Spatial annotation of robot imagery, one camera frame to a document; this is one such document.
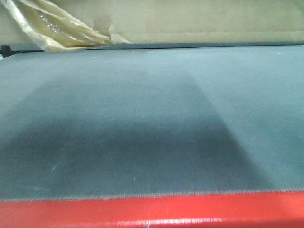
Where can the dark conveyor belt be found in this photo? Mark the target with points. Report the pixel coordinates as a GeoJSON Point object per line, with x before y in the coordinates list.
{"type": "Point", "coordinates": [151, 122]}

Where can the red conveyor edge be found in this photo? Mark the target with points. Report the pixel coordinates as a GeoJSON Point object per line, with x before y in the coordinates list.
{"type": "Point", "coordinates": [244, 210]}

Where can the brown cardboard carton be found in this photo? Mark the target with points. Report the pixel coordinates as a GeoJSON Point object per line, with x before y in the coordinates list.
{"type": "Point", "coordinates": [208, 21]}

